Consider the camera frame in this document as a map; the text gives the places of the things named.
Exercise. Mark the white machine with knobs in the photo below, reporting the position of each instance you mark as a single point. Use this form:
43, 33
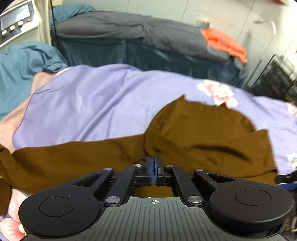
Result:
17, 20

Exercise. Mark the orange cloth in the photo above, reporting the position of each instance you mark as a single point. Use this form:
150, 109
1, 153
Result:
224, 42

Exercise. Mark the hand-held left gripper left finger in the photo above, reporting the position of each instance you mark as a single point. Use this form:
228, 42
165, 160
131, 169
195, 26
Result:
151, 172

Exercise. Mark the teal blanket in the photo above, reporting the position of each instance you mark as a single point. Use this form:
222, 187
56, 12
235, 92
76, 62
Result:
20, 69

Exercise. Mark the grey blanket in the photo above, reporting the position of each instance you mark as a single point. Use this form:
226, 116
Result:
139, 32

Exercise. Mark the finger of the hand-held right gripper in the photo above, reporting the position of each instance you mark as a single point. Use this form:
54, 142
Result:
287, 178

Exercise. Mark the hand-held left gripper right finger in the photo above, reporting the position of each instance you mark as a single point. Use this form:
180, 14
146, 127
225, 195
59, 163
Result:
158, 172

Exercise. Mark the white wall pipe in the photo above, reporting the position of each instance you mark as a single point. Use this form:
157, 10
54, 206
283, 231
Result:
270, 24

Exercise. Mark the brown sweater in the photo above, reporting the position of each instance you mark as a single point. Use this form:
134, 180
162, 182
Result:
199, 134

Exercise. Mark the purple floral blanket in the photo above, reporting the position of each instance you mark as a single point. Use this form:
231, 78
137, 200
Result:
92, 104

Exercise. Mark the white wall socket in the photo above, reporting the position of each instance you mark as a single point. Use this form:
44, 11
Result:
203, 23

